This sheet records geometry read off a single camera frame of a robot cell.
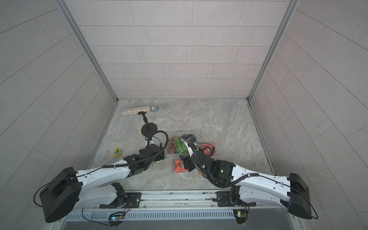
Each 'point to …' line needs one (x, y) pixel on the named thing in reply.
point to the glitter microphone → (153, 108)
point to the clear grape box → (175, 146)
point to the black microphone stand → (148, 129)
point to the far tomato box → (208, 148)
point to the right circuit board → (241, 215)
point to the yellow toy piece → (118, 152)
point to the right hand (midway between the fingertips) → (184, 155)
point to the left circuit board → (116, 218)
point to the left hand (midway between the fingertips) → (161, 149)
